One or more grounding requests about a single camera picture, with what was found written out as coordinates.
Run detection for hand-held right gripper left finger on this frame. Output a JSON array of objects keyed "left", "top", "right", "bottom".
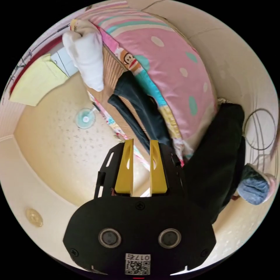
[{"left": 114, "top": 139, "right": 134, "bottom": 195}]

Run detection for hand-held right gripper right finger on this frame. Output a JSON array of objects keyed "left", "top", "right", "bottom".
[{"left": 149, "top": 139, "right": 168, "bottom": 197}]

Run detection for black pants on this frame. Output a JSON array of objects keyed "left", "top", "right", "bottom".
[{"left": 107, "top": 71, "right": 246, "bottom": 225}]

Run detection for pile of clothes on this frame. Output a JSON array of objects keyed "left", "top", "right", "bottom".
[{"left": 237, "top": 163, "right": 277, "bottom": 205}]

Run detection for pink dotted folded quilt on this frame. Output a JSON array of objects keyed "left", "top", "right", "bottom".
[{"left": 88, "top": 10, "right": 218, "bottom": 140}]

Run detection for white pillow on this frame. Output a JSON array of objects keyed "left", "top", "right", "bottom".
[{"left": 62, "top": 30, "right": 104, "bottom": 92}]

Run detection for yellow curtain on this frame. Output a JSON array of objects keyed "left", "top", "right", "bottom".
[{"left": 9, "top": 53, "right": 70, "bottom": 107}]

